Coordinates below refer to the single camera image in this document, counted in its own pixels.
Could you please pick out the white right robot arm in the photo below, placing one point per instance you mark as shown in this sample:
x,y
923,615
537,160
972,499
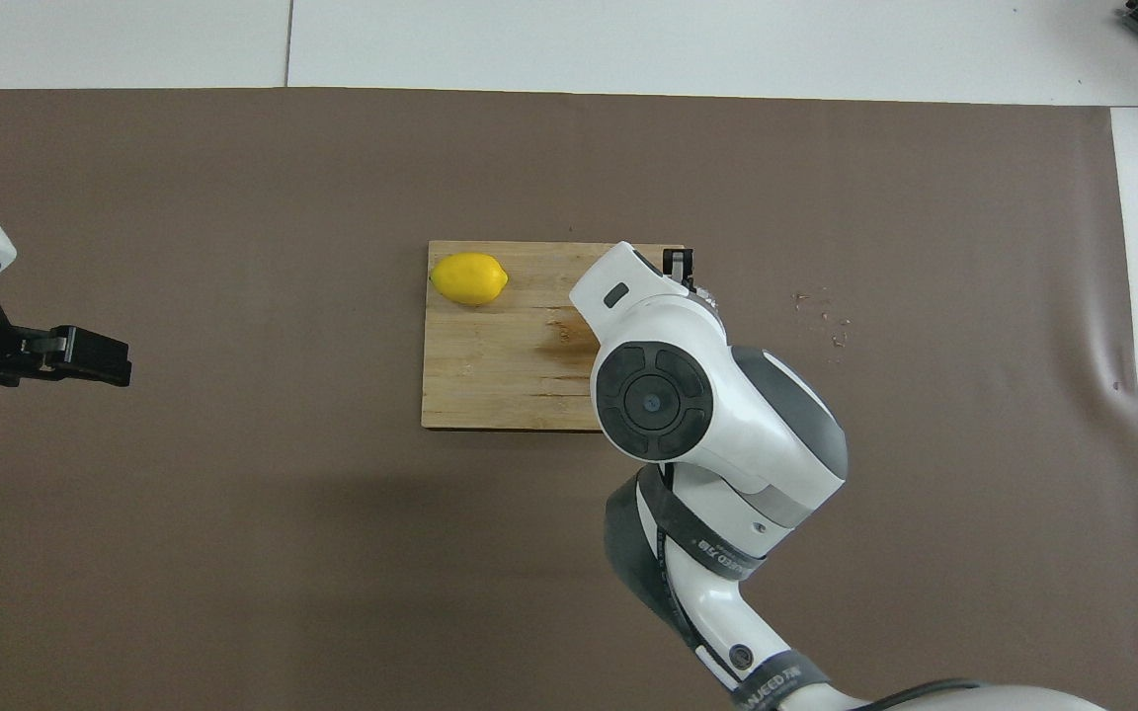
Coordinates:
x,y
727,415

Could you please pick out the yellow lemon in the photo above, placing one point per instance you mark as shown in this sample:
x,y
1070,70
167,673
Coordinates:
x,y
468,278

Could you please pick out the wooden cutting board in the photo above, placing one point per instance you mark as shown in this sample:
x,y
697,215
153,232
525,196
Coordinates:
x,y
490,375

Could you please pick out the brown paper table mat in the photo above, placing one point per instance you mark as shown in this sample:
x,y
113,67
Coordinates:
x,y
233,573

